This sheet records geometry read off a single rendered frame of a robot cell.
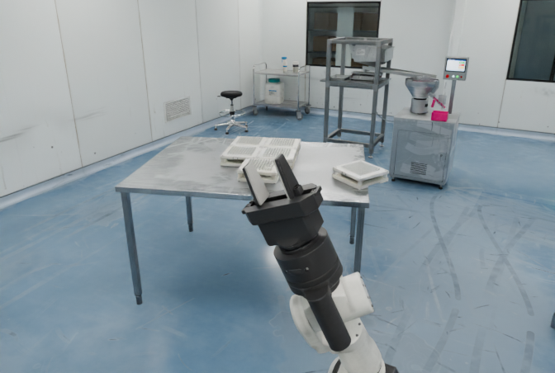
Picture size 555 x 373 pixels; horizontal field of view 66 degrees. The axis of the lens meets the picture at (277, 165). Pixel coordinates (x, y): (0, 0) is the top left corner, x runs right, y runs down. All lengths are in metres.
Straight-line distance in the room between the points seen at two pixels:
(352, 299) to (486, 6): 6.98
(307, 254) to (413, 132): 4.31
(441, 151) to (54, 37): 4.27
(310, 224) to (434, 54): 7.05
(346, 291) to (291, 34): 7.75
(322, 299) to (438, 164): 4.37
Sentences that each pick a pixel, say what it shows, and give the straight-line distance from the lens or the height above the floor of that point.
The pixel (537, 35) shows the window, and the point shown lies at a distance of 7.51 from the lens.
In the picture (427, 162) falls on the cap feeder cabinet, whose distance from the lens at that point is 4.95.
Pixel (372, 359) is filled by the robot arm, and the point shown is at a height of 1.29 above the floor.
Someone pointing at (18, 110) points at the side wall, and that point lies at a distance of 5.08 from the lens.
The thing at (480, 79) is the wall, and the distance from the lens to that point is 7.57.
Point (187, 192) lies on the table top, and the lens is 2.58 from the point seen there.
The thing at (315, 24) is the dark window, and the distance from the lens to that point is 8.12.
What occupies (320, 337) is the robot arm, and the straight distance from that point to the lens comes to 0.75.
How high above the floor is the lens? 1.87
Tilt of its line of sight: 20 degrees down
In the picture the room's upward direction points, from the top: straight up
